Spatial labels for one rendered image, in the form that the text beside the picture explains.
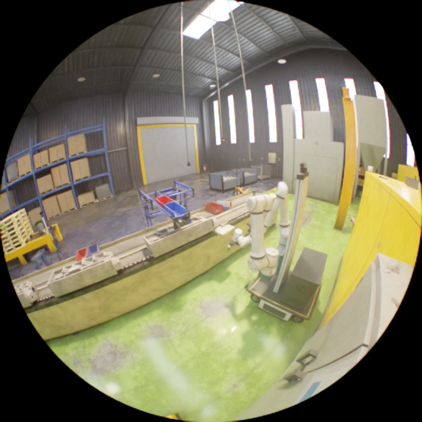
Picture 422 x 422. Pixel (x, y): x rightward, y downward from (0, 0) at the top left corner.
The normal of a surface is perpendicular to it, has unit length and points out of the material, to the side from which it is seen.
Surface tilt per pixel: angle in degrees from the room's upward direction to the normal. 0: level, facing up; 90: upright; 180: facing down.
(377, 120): 90
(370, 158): 112
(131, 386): 0
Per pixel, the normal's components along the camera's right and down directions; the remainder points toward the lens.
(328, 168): -0.76, 0.30
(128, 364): -0.07, -0.92
